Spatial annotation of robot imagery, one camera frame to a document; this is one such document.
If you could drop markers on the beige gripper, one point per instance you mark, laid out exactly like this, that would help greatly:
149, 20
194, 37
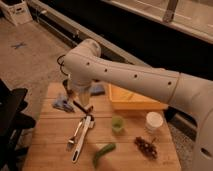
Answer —
84, 97

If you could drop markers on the dark metal cup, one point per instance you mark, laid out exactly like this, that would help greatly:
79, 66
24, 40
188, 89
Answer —
67, 88

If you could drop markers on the green pepper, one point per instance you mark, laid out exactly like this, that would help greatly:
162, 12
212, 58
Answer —
104, 150

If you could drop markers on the blue towel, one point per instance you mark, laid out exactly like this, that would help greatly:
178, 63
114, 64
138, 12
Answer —
61, 103

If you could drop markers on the blue tape cross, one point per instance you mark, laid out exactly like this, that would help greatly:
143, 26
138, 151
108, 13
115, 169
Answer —
18, 45

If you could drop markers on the black chair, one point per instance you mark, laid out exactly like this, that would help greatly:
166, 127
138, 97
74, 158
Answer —
12, 122

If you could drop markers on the bunch of dark grapes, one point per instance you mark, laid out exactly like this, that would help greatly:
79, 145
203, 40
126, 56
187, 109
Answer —
147, 148

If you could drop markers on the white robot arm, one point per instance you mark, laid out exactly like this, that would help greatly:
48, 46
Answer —
189, 94

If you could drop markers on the dark small tool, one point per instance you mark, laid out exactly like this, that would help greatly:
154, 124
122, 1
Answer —
83, 109

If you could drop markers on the white cardboard box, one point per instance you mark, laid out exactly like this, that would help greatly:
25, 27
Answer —
17, 14

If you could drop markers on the white handled utensil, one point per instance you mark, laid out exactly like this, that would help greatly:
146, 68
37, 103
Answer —
80, 143

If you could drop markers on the yellow plastic bin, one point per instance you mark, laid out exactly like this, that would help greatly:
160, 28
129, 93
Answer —
123, 99

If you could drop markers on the green plastic cup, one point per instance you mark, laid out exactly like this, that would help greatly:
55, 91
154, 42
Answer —
117, 124

